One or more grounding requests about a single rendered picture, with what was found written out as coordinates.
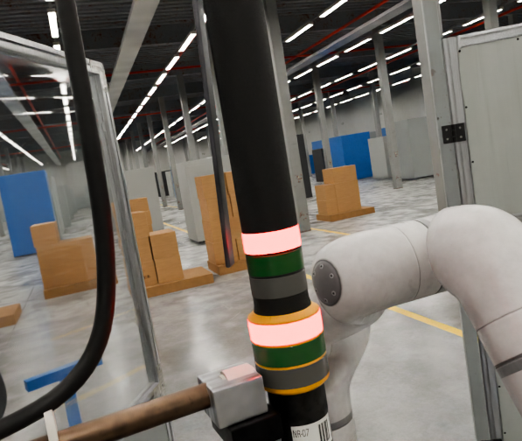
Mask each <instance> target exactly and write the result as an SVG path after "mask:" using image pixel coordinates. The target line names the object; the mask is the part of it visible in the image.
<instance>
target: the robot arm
mask: <svg viewBox="0 0 522 441"><path fill-rule="evenodd" d="M311 279H312V284H313V287H312V288H310V289H308V292H309V297H310V301H312V302H314V303H317V304H318V305H319V307H320V312H321V317H322V323H323V329H324V339H325V345H326V351H327V357H328V362H329V369H330V375H329V377H328V379H327V380H326V381H325V382H324V386H325V392H326V398H327V403H328V410H329V415H330V420H331V431H332V437H333V441H357V436H356V431H355V425H354V420H353V414H352V408H351V397H350V385H351V379H352V377H353V375H354V373H355V371H356V369H357V367H358V364H359V363H360V361H361V359H362V356H363V354H364V352H365V349H366V347H367V344H368V340H369V337H370V331H371V325H372V324H373V323H375V322H376V321H377V320H378V319H379V318H380V317H381V316H382V314H383V312H384V311H385V309H388V308H391V307H394V306H396V305H402V304H405V303H408V302H411V301H415V300H417V299H421V298H426V297H429V296H432V295H435V294H438V293H442V292H444V291H448V292H449V293H450V294H451V295H453V296H454V297H455V298H457V300H458V301H459V302H460V303H461V305H462V307H463V309H464V310H465V312H466V314H467V315H468V317H469V319H470V322H471V324H472V325H473V327H474V328H475V330H476V332H477V335H478V337H479V339H480V340H481V341H482V343H483V345H484V348H485V350H486V352H487V354H488V355H489V357H490V358H491V361H492V363H493V365H494V367H495V368H496V370H497V372H498V375H499V376H500V378H501V380H502V382H503V384H504V385H505V388H506V389H507V391H508V393H509V395H510V397H511V399H512V400H513V402H514V404H515V406H516V408H517V409H518V411H519V414H520V415H521V417H522V222H521V221H520V220H518V219H517V218H516V217H514V216H512V215H511V214H509V213H507V212H505V211H503V210H501V209H498V208H495V207H492V206H481V205H463V206H452V207H447V208H444V209H443V210H441V211H439V212H438V213H436V214H432V215H429V216H425V217H421V218H418V219H414V220H407V221H403V222H399V223H395V224H392V225H388V226H384V227H377V228H373V229H369V230H365V231H361V232H357V233H354V234H348V235H346V236H343V237H341V238H338V239H336V240H335V241H332V242H330V243H329V244H327V245H325V246H324V247H323V248H321V249H320V250H319V251H318V252H317V254H316V256H315V257H314V260H313V262H312V266H311Z"/></svg>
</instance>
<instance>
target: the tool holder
mask: <svg viewBox="0 0 522 441"><path fill-rule="evenodd" d="M242 364H245V362H243V361H242V362H238V363H235V364H233V365H230V366H227V367H223V368H220V369H217V370H214V371H212V372H208V373H205V374H201V375H199V376H198V384H200V383H203V382H206V388H207V391H208V394H209V397H210V402H211V407H210V408H209V409H204V412H205V413H206V414H207V415H208V416H209V417H210V418H211V420H212V427H213V428H214V429H215V430H216V432H217V433H218V434H219V436H220V437H221V438H222V439H223V441H282V438H283V437H284V434H283V428H282V419H281V414H280V413H279V412H278V411H277V410H276V409H274V408H273V407H272V406H271V405H270V404H268V403H267V400H266V395H265V389H264V384H263V379H262V376H261V375H260V374H259V373H257V372H256V371H255V370H254V372H253V373H251V374H246V375H243V376H241V377H238V378H235V379H232V380H230V381H228V380H227V379H225V380H222V379H221V378H220V377H219V375H221V374H220V371H223V370H226V369H229V368H233V367H236V366H239V365H242Z"/></svg>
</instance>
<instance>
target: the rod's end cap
mask: <svg viewBox="0 0 522 441"><path fill-rule="evenodd" d="M254 370H255V369H254V367H253V366H250V365H249V364H248V363H245V364H242V365H239V366H236V367H231V368H229V369H226V370H223V371H220V374H221V375H219V377H220V378H221V379H222V380H225V379H227V380H228V381H230V380H232V379H235V378H238V377H241V376H243V375H248V374H251V373H253V372H254ZM255 371H256V370H255Z"/></svg>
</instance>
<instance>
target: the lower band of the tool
mask: <svg viewBox="0 0 522 441"><path fill-rule="evenodd" d="M318 312H319V305H318V304H317V303H314V302H312V301H311V305H310V306H309V307H308V308H306V309H304V310H302V311H298V312H294V313H290V314H287V315H281V316H260V315H257V314H255V313H254V311H252V312H251V313H250V314H249V315H248V316H247V319H248V321H249V322H250V323H251V324H254V325H258V326H280V325H286V324H291V323H295V322H298V321H302V320H305V319H308V318H310V317H312V316H314V315H315V314H317V313H318ZM322 332H323V330H322V331H321V332H320V333H319V334H318V335H317V336H315V337H313V338H311V339H307V340H305V341H302V342H298V343H295V344H290V345H284V346H263V345H259V344H256V343H254V342H253V341H252V342H253V344H255V345H256V346H258V347H266V348H281V347H292V346H297V345H301V344H303V343H306V342H309V341H311V340H313V339H315V338H317V337H318V336H319V335H320V334H321V333H322ZM325 353H326V351H325ZM325 353H324V354H323V355H322V356H321V357H319V358H318V359H316V360H314V361H312V362H309V363H306V364H303V365H300V366H295V367H281V368H275V367H263V366H261V365H259V364H257V363H256V362H255V363H256V365H257V366H259V367H261V368H265V369H270V370H288V369H294V368H301V367H305V366H308V365H310V364H312V363H314V362H316V361H319V360H320V359H322V358H323V357H324V355H325ZM329 375H330V371H329V373H328V374H327V375H326V376H325V377H324V378H323V379H322V380H321V381H319V382H317V383H314V384H312V385H309V386H307V387H303V388H296V389H287V390H279V389H271V388H266V387H264V389H265V390H266V391H267V392H269V393H271V394H275V395H282V396H289V395H297V394H301V393H305V392H308V391H311V390H313V389H316V388H318V387H319V386H321V385H322V384H323V383H324V382H325V381H326V380H327V379H328V377H329Z"/></svg>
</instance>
